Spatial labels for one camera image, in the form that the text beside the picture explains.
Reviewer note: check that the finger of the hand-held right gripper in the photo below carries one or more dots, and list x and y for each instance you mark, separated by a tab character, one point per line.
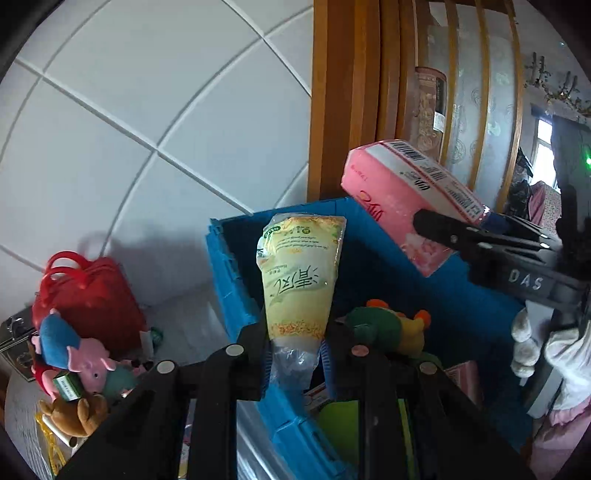
496	221
443	228

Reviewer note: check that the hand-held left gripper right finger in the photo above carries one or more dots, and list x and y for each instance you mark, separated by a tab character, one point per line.
344	369

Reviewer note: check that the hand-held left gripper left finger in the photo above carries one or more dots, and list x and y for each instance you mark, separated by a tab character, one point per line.
251	369

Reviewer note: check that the green yellow plush duck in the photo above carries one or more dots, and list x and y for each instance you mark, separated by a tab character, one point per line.
369	323

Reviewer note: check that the pink tissue packet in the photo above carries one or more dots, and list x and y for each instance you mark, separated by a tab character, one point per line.
464	378
392	194

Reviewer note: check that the blue plastic crate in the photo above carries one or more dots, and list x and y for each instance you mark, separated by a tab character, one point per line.
457	295

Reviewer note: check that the yellow green tissue packet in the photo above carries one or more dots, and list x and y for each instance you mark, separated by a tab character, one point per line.
295	286

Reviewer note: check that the person's right forearm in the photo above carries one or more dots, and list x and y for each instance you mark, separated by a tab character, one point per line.
563	438

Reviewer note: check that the person's right hand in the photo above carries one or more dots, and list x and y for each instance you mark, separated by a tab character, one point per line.
572	360

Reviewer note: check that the lime green soft object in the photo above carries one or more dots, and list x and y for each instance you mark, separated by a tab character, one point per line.
341	429

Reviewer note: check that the small green black toy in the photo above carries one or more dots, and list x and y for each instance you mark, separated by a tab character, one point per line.
157	336

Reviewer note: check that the glass door with wooden slats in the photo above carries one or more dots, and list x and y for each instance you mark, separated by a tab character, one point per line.
485	92

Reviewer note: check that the pink pig plush toy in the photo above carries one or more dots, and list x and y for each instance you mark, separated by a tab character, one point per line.
90	364

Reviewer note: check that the red carry case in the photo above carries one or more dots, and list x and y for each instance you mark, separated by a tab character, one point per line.
101	300

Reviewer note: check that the brown bear plush toy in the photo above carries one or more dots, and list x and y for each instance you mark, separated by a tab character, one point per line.
78	415

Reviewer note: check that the small green box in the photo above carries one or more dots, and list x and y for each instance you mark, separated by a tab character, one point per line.
69	386

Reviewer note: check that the blue pink plush toy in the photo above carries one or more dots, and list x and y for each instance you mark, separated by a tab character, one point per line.
55	339

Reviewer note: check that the white paper roll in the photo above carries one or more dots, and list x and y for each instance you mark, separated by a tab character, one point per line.
62	434

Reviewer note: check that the yellow plastic tongs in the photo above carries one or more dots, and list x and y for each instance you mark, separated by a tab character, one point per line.
51	454

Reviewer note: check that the dark grey box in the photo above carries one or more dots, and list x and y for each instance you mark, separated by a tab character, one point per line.
16	350

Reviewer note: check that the brown patterned wall hanging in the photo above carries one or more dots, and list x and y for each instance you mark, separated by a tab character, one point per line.
431	110

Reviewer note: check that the wooden door frame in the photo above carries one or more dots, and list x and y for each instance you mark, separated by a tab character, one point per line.
341	92

